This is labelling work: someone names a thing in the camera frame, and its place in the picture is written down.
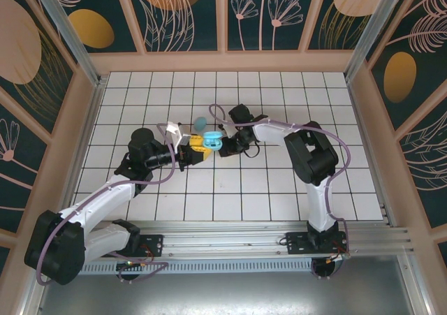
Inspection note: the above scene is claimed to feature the teal earbud charging case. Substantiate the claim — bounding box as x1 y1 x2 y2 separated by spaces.
194 116 224 151

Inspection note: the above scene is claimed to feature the aluminium side rail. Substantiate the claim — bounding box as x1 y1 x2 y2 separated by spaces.
345 77 397 227
61 79 108 207

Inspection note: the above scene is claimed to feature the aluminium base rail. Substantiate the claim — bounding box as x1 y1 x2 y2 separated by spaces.
82 219 410 262

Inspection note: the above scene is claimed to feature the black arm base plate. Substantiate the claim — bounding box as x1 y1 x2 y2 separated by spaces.
284 230 349 257
138 234 165 257

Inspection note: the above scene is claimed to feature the perforated metal cable tray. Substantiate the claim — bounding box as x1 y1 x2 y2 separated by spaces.
78 261 317 275

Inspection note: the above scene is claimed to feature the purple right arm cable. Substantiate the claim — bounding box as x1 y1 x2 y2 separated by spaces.
208 103 352 260

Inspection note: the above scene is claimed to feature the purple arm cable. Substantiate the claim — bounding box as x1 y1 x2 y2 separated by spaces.
208 103 352 260
34 122 175 288

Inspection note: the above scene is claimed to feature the aluminium corner post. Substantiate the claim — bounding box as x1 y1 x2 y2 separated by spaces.
344 0 418 84
27 0 105 87

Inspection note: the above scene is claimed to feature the black round cable port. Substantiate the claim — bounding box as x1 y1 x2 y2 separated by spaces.
116 261 140 285
312 258 343 280

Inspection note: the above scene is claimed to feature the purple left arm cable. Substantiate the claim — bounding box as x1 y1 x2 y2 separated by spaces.
34 122 175 288

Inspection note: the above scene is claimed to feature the aluminium lower frame bar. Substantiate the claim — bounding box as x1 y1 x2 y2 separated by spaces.
19 283 46 315
396 255 432 315

